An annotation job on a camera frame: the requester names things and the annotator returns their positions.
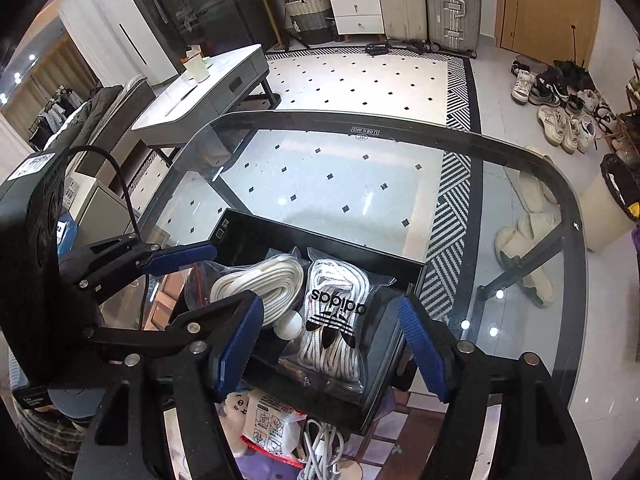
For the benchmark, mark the wooden door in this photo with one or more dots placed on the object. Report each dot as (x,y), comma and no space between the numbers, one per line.
(545,10)

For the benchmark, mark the black storage box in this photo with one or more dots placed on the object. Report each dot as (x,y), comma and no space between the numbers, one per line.
(280,232)

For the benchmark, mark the black umbrella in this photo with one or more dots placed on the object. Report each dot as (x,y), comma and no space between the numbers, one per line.
(575,69)

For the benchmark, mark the blue box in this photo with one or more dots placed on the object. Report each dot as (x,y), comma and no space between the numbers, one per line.
(67,232)

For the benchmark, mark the grey sofa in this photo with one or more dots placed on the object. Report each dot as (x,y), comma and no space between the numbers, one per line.
(131,115)

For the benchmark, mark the grey cabinet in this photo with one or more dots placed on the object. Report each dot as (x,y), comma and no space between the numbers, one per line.
(105,210)

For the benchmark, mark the cream slipper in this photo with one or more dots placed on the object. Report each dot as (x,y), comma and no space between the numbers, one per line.
(525,192)
(542,227)
(544,170)
(520,260)

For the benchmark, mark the black refrigerator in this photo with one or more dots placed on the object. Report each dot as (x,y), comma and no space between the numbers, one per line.
(200,0)

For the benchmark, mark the white tall cabinet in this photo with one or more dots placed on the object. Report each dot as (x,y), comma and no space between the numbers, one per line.
(105,25)

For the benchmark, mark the pile of shoes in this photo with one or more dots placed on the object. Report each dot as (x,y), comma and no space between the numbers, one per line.
(555,122)

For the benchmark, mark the white ball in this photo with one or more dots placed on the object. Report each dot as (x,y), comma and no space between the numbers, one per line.
(289,327)

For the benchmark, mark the beige suitcase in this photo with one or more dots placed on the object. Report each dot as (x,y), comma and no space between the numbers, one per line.
(400,0)

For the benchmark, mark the black floor appliance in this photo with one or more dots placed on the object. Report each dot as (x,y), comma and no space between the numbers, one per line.
(390,47)

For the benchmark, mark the plaid cloth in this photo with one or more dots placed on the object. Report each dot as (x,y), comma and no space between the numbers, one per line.
(40,440)

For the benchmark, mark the white dresser desk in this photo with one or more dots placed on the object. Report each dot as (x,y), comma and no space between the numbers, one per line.
(355,5)

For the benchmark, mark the green white snack bag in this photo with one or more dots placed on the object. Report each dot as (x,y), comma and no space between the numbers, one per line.
(272,422)

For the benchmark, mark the woven basket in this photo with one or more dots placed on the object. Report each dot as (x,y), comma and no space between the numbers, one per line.
(305,10)

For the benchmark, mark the glass table top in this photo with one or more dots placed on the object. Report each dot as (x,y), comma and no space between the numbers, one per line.
(375,85)

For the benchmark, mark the wooden shoe rack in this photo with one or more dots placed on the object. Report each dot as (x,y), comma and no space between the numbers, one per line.
(627,130)

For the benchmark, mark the bagged flat white shoelaces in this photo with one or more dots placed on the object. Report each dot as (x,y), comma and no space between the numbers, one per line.
(260,280)

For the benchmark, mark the grey and white coffee table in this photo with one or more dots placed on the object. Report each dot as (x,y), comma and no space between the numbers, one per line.
(210,91)

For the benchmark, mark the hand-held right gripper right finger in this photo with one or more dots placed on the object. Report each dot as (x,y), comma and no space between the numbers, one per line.
(425,355)

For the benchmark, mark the white trash bin black bag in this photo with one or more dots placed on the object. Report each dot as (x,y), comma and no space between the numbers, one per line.
(600,210)

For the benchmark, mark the white shoelaces in printed bag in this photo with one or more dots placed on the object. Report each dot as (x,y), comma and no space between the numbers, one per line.
(335,345)

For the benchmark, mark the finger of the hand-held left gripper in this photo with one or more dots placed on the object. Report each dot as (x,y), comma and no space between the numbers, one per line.
(180,258)
(150,337)

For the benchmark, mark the small orange white container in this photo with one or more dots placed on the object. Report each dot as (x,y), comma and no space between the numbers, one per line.
(197,67)

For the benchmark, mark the silver suitcase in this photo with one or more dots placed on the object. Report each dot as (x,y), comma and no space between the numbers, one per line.
(452,5)

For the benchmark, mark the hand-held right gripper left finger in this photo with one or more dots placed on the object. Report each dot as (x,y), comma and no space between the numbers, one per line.
(235,360)

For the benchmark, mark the dark green jacket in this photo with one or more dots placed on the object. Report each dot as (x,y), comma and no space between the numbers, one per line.
(85,120)

